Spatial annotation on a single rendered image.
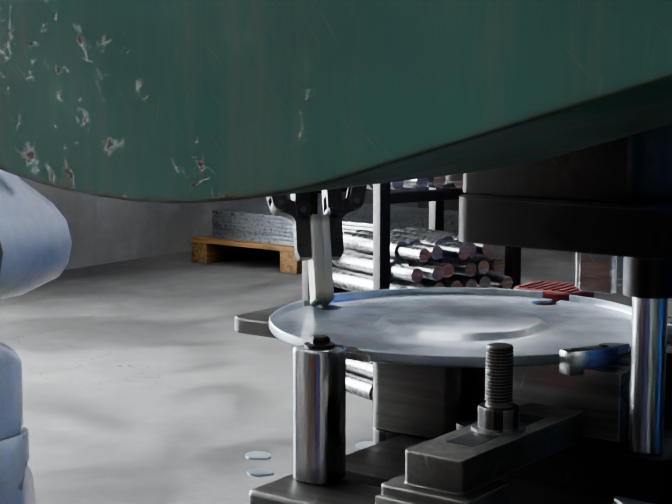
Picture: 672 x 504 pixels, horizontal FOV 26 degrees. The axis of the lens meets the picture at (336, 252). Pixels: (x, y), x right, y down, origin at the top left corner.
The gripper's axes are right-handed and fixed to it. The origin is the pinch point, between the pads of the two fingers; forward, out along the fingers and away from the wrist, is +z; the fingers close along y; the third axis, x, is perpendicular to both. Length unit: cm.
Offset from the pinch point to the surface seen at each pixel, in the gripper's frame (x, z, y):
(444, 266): -220, -40, -67
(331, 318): 4.1, 5.4, 0.0
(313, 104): 60, 5, 10
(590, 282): 19.7, 5.8, -15.4
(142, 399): -311, -20, 2
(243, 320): 1.9, 5.0, 6.6
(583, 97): 68, 8, 2
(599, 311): 4.7, 5.6, -21.5
